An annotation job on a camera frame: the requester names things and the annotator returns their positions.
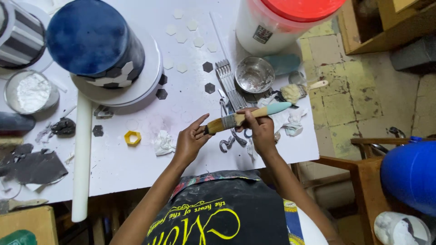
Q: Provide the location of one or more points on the person's left hand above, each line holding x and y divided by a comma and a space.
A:
186, 143

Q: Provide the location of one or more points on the person's right hand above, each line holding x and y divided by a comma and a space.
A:
263, 134

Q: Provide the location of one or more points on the person's right fingers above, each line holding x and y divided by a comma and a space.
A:
250, 117

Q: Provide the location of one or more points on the metal number cutter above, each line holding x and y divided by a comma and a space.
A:
225, 144

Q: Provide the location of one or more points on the white crumpled cloth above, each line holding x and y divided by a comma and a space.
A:
289, 119

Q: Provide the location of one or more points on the metal multi-strip cutter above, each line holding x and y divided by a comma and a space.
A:
229, 81

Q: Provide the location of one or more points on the small empty metal bowl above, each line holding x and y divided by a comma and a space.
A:
254, 75

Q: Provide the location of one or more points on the black fondant hexagon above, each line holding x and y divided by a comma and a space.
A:
98, 131
164, 80
161, 94
209, 88
207, 67

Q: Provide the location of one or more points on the clear small cup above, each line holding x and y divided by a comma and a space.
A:
297, 77

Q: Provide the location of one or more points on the teal cloth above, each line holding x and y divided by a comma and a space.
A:
282, 64

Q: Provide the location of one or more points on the white plastic bucket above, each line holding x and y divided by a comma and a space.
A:
259, 34

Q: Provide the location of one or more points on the thin white dowel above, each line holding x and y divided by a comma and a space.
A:
218, 35

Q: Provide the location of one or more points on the crumpled white tissue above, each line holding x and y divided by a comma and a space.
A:
164, 143

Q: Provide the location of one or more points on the black apron with yellow print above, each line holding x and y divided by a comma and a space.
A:
221, 211

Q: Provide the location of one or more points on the group of white fondant hexagons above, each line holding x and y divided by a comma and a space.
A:
181, 37

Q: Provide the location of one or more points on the patterned blue yellow garment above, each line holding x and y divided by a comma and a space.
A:
293, 221

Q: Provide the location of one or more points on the red bucket lid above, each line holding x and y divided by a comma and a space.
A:
303, 8

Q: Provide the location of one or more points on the yellow hexagon cutter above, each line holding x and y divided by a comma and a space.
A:
126, 137

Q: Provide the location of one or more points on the wooden stool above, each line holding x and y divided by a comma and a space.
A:
368, 183

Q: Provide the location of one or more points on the small metal cutter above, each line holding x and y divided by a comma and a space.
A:
102, 112

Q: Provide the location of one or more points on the wooden shelf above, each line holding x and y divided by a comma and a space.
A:
381, 27

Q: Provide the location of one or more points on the blue plastic container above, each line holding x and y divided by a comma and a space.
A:
412, 173

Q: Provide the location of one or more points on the white rolling pin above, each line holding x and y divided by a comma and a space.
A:
81, 153

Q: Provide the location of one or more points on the grey block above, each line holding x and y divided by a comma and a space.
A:
414, 56

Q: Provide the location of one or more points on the blue round cake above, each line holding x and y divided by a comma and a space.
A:
90, 37

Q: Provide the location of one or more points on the white plastic jar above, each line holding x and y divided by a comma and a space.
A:
398, 229

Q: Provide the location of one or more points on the black fondant lump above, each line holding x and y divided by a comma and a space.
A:
64, 126

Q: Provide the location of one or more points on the black rolled fondant sheet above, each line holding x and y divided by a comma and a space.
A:
37, 168

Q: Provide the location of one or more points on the metal bowl of white powder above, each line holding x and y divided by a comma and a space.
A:
31, 92

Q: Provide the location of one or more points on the dark blue tool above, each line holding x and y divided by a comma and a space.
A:
15, 123

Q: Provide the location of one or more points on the grey white striped cake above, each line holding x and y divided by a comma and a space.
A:
22, 37

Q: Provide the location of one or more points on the wooden box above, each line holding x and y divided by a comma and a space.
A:
30, 224

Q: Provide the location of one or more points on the green plastic item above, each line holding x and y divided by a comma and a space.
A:
17, 238

